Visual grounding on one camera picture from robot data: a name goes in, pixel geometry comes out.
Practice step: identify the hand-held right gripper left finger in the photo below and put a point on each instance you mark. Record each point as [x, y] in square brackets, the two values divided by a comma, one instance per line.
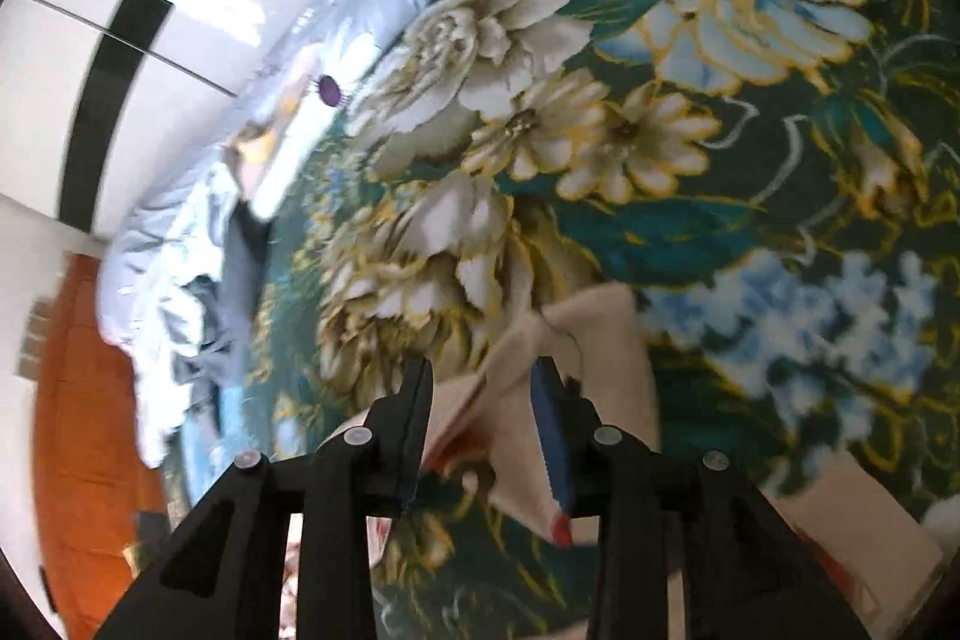
[409, 445]

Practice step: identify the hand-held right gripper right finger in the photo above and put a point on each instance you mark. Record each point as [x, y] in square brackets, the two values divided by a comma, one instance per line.
[551, 452]

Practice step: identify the cream car print garment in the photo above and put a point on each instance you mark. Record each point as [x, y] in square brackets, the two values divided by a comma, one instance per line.
[600, 340]

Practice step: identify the grey garment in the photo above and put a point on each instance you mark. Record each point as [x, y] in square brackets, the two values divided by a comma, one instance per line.
[244, 265]

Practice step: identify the light blue garment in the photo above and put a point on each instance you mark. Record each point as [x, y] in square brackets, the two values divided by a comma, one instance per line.
[184, 317]

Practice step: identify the teal floral bed blanket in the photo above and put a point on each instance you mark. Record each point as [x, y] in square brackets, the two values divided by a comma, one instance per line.
[675, 220]

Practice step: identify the pillow with yellow print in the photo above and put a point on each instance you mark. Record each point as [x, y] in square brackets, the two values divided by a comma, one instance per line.
[289, 156]

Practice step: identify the blue-grey floral duvet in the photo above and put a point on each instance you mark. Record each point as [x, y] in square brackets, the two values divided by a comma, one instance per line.
[172, 235]

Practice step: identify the wooden headboard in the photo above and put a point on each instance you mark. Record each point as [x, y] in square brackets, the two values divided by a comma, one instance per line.
[82, 422]

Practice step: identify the white wardrobe with black stripe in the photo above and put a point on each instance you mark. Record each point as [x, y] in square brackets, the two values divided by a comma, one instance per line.
[90, 48]

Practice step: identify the beige wall socket panel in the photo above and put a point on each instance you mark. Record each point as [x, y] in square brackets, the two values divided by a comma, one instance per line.
[34, 340]

